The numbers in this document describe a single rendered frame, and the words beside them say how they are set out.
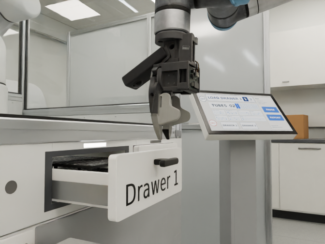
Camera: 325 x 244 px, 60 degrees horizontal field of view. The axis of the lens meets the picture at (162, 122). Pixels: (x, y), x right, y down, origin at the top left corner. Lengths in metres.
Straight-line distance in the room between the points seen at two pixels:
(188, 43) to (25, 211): 0.43
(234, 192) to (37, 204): 1.15
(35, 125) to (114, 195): 0.20
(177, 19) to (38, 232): 0.48
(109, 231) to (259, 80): 1.73
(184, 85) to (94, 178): 0.24
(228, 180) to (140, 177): 1.05
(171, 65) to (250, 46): 1.77
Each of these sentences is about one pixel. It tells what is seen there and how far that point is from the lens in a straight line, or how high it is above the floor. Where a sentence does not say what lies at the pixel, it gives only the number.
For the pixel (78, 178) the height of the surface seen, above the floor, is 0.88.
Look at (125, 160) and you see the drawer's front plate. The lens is 0.49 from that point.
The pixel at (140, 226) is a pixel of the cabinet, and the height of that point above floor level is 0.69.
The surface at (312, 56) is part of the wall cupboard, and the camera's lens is 3.90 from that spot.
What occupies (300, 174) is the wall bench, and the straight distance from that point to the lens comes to 3.48.
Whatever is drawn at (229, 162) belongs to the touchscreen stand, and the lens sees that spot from 1.52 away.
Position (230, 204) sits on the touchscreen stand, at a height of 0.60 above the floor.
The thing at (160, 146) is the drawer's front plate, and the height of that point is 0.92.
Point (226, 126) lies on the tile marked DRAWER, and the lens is 1.41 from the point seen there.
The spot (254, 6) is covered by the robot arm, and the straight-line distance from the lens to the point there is 0.73.
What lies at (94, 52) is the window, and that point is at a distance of 0.73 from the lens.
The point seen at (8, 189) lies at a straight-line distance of 0.54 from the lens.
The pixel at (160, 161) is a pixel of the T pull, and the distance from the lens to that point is 0.55.
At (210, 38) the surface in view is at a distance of 2.41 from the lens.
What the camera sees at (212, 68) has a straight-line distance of 2.34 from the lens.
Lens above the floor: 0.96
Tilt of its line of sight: 2 degrees up
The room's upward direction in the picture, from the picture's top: straight up
